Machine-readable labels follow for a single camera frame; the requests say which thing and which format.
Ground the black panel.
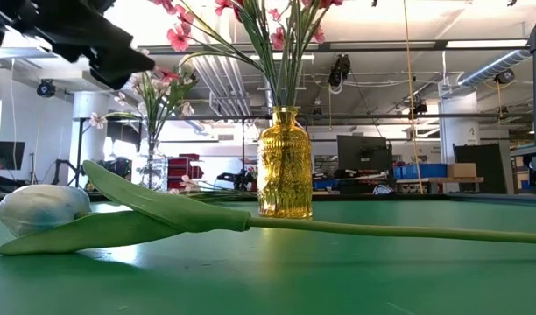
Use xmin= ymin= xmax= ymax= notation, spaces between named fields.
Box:
xmin=452 ymin=143 xmax=515 ymax=195

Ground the long ceiling light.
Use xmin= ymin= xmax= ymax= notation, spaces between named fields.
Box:
xmin=445 ymin=38 xmax=530 ymax=49

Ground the yellow hanging cable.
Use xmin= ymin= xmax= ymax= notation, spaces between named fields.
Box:
xmin=401 ymin=0 xmax=426 ymax=194

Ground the grey shelf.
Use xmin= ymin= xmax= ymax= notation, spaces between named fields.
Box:
xmin=511 ymin=143 xmax=536 ymax=193

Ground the yellow ribbed glass vase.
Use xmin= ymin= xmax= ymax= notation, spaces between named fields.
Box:
xmin=256 ymin=106 xmax=314 ymax=220

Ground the black overhead rail frame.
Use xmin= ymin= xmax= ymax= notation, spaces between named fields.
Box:
xmin=72 ymin=112 xmax=536 ymax=189

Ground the red tool cabinet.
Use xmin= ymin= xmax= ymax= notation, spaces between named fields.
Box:
xmin=167 ymin=152 xmax=206 ymax=192

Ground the clear ribbed glass vase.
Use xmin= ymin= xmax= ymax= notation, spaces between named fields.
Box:
xmin=131 ymin=137 xmax=169 ymax=193

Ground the blue plastic bin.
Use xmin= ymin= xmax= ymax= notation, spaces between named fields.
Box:
xmin=392 ymin=163 xmax=448 ymax=179

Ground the cardboard box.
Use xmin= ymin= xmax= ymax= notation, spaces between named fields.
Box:
xmin=446 ymin=162 xmax=478 ymax=179

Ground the black ceiling camera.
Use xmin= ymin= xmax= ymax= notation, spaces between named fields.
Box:
xmin=35 ymin=78 xmax=57 ymax=98
xmin=494 ymin=68 xmax=516 ymax=86
xmin=328 ymin=52 xmax=352 ymax=88
xmin=408 ymin=101 xmax=429 ymax=122

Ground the green table mat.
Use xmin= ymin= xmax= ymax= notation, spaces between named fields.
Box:
xmin=0 ymin=199 xmax=536 ymax=315

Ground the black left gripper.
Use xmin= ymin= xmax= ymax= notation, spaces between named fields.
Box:
xmin=0 ymin=0 xmax=157 ymax=91

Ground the black monitor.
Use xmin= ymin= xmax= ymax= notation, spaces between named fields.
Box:
xmin=336 ymin=134 xmax=394 ymax=172
xmin=0 ymin=140 xmax=26 ymax=172

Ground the silver ventilation duct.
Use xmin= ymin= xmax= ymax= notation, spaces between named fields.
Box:
xmin=458 ymin=48 xmax=534 ymax=88

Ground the wooden table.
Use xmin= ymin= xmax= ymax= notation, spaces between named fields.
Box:
xmin=425 ymin=176 xmax=486 ymax=194

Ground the white artificial tulip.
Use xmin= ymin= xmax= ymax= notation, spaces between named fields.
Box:
xmin=0 ymin=159 xmax=536 ymax=257

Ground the white column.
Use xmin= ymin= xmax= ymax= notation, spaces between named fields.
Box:
xmin=438 ymin=91 xmax=480 ymax=148
xmin=70 ymin=91 xmax=109 ymax=179

